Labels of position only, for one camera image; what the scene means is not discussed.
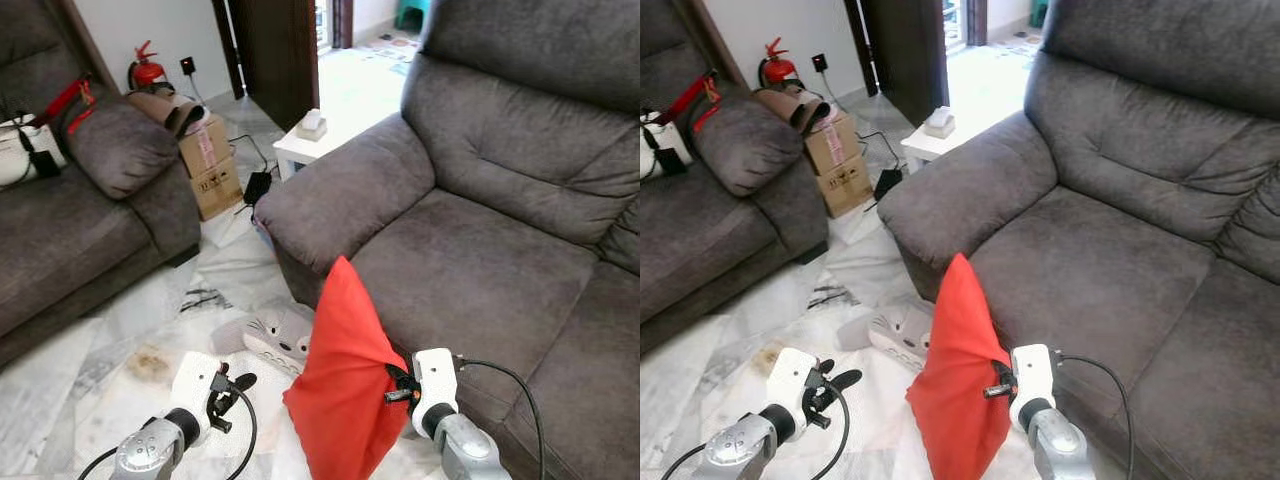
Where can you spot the red pillow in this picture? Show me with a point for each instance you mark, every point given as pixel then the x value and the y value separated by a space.
pixel 955 390
pixel 345 380

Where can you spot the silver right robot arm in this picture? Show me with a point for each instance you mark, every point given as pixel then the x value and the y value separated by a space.
pixel 470 450
pixel 1060 445

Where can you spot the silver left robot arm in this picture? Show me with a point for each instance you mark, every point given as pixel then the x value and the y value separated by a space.
pixel 735 450
pixel 145 450

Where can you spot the small grey fabric sofa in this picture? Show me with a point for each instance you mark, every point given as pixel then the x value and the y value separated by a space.
pixel 70 240
pixel 720 240

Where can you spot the plain cardboard box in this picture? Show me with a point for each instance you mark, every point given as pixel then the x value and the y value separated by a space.
pixel 846 187
pixel 218 190

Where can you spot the black power adapter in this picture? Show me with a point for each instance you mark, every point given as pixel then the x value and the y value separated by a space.
pixel 257 187
pixel 887 183

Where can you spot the white side table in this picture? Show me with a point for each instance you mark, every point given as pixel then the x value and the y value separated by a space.
pixel 925 147
pixel 298 150

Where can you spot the beige tissue box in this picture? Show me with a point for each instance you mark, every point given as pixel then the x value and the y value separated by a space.
pixel 938 122
pixel 312 125

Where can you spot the red fire extinguisher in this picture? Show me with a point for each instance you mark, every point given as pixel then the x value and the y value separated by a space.
pixel 148 70
pixel 778 67

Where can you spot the dark wooden door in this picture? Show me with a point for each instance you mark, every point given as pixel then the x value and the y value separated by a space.
pixel 275 60
pixel 905 60

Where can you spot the green plastic stool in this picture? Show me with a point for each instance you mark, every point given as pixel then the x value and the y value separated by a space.
pixel 410 14
pixel 1040 12

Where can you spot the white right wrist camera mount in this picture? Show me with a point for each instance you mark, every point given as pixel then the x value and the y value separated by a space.
pixel 435 385
pixel 1032 385

